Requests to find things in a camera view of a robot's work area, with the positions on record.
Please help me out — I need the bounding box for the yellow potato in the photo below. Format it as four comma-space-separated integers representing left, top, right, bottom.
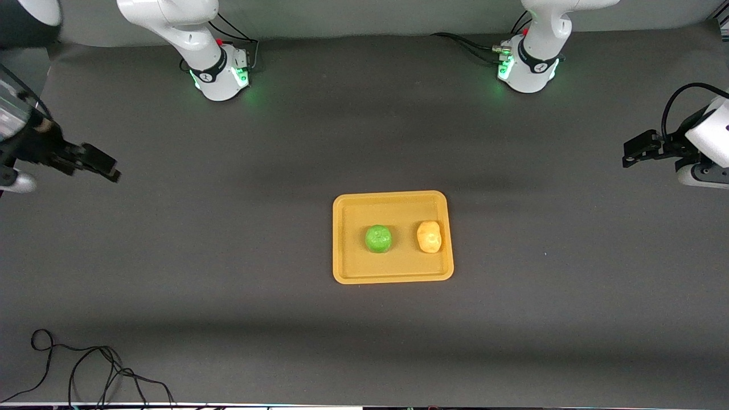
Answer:
416, 220, 443, 255

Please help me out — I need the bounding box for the green apple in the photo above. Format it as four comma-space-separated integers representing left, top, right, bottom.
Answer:
364, 224, 394, 255

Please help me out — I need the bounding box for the yellow plastic tray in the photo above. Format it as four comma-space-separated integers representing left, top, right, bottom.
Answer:
332, 190, 455, 285

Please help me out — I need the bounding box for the dark grey table mat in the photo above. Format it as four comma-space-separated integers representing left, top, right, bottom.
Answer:
0, 22, 729, 406

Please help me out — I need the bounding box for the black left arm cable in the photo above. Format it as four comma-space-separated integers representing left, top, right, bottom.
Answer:
661, 82, 729, 143

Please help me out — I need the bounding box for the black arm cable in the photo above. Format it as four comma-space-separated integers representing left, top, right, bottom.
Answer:
661, 82, 729, 143
0, 63, 55, 123

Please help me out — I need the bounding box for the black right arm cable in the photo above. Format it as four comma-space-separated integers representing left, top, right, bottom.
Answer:
0, 63, 55, 123

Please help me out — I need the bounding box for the thin black loose cable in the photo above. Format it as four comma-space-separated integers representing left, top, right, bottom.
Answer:
0, 329, 176, 407

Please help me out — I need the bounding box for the black right base cable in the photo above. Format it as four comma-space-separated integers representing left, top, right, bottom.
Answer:
180, 10, 260, 73

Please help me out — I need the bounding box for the black base cable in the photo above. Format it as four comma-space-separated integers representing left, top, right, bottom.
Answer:
431, 10, 534, 64
180, 10, 260, 73

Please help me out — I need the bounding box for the black left base cable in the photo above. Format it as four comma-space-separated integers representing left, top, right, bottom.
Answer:
431, 10, 534, 64

